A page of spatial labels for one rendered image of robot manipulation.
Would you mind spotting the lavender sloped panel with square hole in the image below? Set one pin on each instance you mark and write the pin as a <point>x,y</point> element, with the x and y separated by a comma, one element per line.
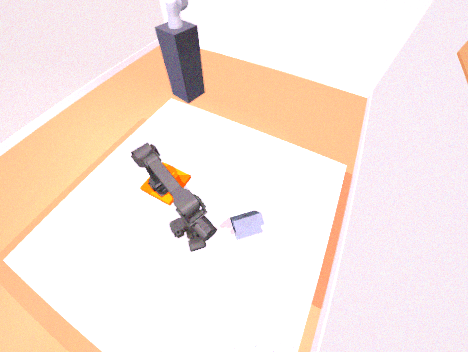
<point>247,224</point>

